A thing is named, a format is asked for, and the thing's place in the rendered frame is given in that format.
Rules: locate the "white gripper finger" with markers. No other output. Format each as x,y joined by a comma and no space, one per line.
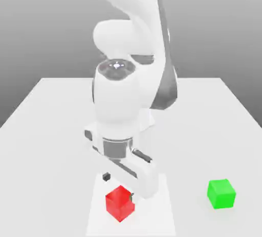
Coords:
106,177
131,196

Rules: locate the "small red cube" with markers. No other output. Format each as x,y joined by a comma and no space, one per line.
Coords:
119,205

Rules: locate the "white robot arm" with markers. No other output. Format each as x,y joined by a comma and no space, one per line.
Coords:
114,102

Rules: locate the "small green cube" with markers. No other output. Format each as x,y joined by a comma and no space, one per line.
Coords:
221,194

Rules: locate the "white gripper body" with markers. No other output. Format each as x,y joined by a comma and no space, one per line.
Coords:
143,177

